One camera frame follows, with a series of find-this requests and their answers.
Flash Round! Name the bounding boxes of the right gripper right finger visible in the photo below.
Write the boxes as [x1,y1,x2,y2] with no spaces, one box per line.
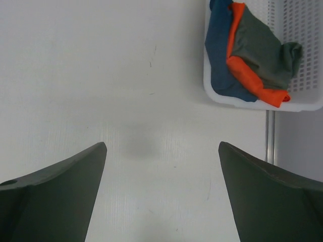
[219,142,322,241]

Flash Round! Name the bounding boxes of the right table edge rail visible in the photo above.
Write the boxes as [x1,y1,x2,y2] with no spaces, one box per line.
[265,110,275,164]

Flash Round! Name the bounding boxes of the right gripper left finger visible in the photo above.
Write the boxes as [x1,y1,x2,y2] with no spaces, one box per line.
[1,142,107,241]

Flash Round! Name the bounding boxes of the orange t shirt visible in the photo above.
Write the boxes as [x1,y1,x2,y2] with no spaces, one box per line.
[226,3,291,108]

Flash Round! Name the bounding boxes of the grey t shirt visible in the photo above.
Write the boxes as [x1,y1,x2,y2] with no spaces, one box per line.
[232,7,303,90]

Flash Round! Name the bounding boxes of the white plastic basket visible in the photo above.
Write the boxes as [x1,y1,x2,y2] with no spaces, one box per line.
[203,1,322,112]

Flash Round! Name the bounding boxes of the blue t shirt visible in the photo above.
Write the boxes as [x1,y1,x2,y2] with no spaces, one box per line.
[204,0,258,102]

